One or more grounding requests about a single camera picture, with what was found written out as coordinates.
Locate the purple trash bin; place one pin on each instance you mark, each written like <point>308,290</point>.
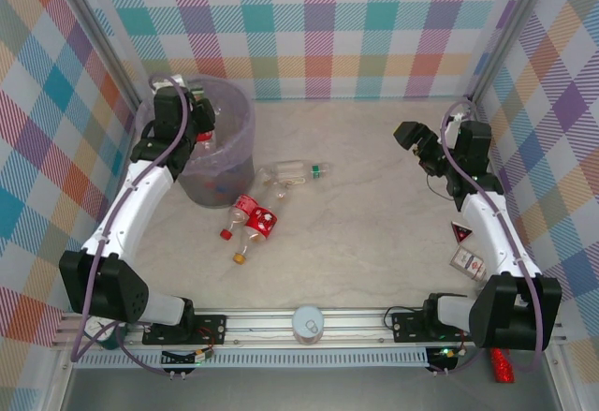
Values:
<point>220,195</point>

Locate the red-label bottle with red cap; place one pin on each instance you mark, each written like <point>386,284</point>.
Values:
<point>243,205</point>

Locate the clear plastic bottle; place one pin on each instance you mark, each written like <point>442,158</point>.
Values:
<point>273,186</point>

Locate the clear bottle with green label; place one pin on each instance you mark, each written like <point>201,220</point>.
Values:
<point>299,170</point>

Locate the red-label bottle with orange cap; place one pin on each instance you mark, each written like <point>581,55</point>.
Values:
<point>262,221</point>

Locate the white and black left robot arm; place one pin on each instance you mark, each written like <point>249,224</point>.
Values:
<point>131,205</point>

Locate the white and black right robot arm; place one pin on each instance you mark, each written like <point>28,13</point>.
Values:
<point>491,233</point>

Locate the red triangle card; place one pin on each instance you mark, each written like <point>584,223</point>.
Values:
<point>461,234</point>

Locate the playing card box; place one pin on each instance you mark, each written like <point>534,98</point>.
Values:
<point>468,262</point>

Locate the small black controller board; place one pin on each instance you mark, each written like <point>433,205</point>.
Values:
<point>442,357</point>
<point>178,358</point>

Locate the silver tin can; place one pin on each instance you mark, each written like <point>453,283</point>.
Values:
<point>308,324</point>

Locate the red glitter tube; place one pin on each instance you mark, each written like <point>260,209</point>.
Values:
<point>503,366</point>

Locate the green alarm clock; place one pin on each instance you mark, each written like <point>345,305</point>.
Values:
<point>111,340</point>

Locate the aluminium side rail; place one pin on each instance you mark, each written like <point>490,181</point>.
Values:
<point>473,109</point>

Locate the aluminium frame post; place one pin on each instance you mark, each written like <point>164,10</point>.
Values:
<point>90,13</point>
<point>519,8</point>

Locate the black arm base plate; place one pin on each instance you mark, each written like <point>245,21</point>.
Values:
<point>210,329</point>
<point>407,327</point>

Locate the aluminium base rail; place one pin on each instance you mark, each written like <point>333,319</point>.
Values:
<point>262,331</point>

